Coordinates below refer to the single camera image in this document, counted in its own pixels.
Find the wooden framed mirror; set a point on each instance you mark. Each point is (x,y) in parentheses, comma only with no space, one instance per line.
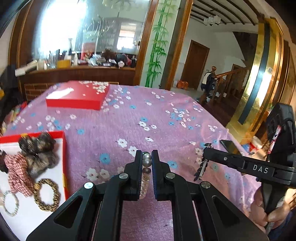
(44,29)

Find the red open gift box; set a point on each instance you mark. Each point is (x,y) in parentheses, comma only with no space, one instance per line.
(33,180)

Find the wooden dresser counter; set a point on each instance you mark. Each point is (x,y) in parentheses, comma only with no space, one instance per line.
(34,83)

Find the black spiky hair clip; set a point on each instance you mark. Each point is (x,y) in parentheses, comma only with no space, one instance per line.
(204,163)

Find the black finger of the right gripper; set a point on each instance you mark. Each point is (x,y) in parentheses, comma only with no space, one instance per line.
(250,166)

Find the red plaid scrunchie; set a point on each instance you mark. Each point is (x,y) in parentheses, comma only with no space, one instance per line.
(18,178)

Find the wooden door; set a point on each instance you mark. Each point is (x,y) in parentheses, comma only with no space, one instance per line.
(194,64)

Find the dark organza scrunchie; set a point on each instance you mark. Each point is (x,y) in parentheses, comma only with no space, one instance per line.
(38,153)

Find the pink floral bedspread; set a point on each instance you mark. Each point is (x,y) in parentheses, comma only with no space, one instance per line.
(100,143)

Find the black smartphone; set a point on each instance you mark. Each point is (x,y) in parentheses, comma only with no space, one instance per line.
(230,146)

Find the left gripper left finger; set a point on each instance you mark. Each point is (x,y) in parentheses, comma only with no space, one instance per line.
(94,211)

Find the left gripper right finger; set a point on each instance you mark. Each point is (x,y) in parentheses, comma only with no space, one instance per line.
(200,211)

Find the bamboo painted glass panel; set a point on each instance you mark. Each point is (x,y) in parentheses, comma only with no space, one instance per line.
(159,43)

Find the wooden stair railing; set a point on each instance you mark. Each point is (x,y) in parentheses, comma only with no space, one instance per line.
(225,90)

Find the red gift box lid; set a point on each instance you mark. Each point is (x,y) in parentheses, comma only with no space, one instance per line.
(79,94)

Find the yellow box on dresser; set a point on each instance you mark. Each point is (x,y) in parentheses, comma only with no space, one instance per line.
(64,63)

